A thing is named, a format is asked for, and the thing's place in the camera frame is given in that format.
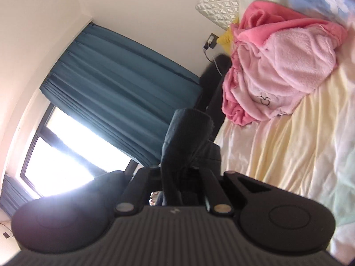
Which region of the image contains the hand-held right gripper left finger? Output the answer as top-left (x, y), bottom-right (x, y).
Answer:
top-left (91, 166), bottom-right (163, 217)

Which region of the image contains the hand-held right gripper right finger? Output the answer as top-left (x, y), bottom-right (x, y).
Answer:
top-left (199, 168), bottom-right (272, 216)

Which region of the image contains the black garment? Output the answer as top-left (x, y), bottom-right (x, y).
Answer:
top-left (159, 108), bottom-right (222, 207)

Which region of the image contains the pastel bed sheet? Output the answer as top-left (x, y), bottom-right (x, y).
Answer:
top-left (215, 0), bottom-right (355, 265)

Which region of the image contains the dark framed window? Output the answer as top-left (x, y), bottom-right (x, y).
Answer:
top-left (19, 102), bottom-right (139, 200)

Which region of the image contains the black chair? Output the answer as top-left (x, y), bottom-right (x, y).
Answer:
top-left (199, 54), bottom-right (232, 139)

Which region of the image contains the pink fleece blanket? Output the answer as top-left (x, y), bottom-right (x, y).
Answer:
top-left (222, 0), bottom-right (348, 126)

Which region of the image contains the yellow cloth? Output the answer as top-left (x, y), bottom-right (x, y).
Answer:
top-left (217, 17), bottom-right (240, 53)

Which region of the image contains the wall socket with charger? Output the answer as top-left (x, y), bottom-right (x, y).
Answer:
top-left (204, 33), bottom-right (218, 50)

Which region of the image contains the white quilted wall panel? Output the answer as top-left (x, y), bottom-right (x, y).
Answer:
top-left (195, 0), bottom-right (247, 29)

